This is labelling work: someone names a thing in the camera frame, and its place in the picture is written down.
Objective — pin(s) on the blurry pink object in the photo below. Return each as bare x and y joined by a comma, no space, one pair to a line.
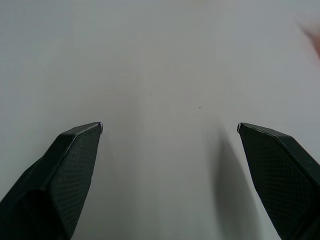
315,41

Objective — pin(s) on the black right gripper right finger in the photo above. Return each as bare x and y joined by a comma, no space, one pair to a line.
280,175

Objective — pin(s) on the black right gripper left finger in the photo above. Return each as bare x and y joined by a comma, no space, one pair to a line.
62,180

